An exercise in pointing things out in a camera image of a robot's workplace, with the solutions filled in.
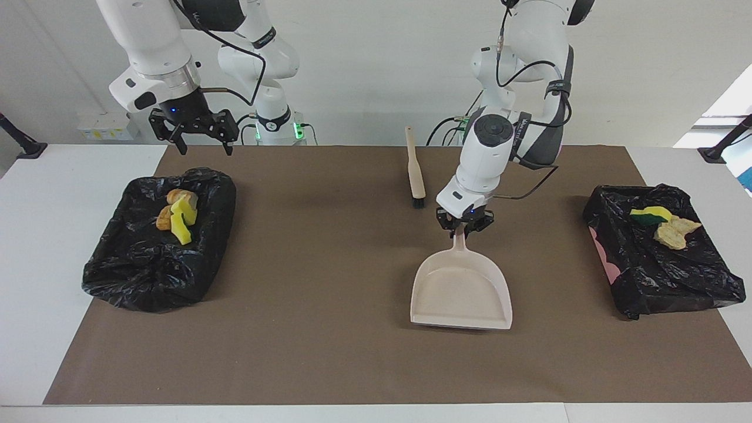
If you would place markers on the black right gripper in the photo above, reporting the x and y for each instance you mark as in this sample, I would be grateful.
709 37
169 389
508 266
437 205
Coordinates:
188 111

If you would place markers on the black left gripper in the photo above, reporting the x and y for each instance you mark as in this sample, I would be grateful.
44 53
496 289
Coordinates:
467 218

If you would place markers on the beige plastic dustpan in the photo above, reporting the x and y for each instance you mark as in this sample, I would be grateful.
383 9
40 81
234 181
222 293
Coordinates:
461 294

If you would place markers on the striped toy croissant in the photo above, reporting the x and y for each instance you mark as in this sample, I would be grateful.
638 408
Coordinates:
178 195
670 238

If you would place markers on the beige hand brush black bristles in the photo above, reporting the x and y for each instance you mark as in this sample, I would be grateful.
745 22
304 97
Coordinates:
415 170

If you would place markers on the large yellow sponge block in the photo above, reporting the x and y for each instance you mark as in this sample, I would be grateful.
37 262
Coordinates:
188 208

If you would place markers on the golden brown bread roll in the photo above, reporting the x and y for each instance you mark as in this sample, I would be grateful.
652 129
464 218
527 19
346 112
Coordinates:
164 218

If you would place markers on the small yellow sponge wedge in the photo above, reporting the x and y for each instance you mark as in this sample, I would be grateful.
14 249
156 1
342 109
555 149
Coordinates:
182 232

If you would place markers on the green and yellow sponge piece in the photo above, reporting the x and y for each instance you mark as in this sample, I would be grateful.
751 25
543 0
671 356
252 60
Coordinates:
649 218

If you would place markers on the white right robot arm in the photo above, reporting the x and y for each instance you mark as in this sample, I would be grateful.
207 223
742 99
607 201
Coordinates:
147 35

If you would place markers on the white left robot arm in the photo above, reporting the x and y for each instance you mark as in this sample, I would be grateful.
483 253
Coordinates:
487 158

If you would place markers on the pink bin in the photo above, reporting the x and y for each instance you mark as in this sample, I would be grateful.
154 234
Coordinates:
608 264

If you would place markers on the black trash bag over pink bin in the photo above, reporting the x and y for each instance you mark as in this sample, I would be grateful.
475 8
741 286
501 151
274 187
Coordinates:
658 276

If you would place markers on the brown table mat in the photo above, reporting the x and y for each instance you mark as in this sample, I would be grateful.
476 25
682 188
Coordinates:
294 352

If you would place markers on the blue object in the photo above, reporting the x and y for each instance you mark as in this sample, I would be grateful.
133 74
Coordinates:
748 179

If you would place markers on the white wall socket box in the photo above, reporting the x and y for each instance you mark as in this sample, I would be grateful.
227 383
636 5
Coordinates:
108 126

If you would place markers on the black camera stand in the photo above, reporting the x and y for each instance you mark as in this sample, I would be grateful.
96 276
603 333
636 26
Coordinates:
29 150
714 155

